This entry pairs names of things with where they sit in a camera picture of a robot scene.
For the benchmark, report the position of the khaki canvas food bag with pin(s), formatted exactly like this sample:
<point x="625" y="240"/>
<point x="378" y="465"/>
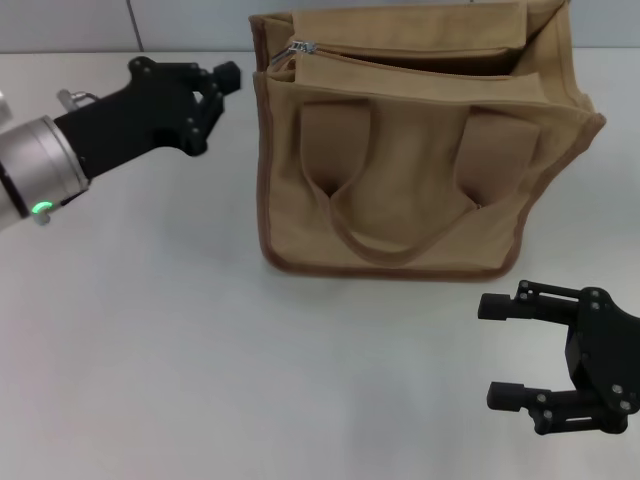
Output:
<point x="415" y="200"/>

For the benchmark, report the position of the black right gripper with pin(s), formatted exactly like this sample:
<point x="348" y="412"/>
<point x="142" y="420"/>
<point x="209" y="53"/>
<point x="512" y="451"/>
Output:
<point x="605" y="360"/>

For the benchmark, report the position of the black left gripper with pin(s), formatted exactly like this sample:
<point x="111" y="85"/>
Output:
<point x="130" y="120"/>

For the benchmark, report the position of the silver metal zipper pull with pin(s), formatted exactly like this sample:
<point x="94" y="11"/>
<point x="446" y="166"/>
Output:
<point x="304" y="47"/>

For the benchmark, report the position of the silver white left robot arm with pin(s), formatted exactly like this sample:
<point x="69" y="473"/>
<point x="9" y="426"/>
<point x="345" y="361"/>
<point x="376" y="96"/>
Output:
<point x="35" y="155"/>

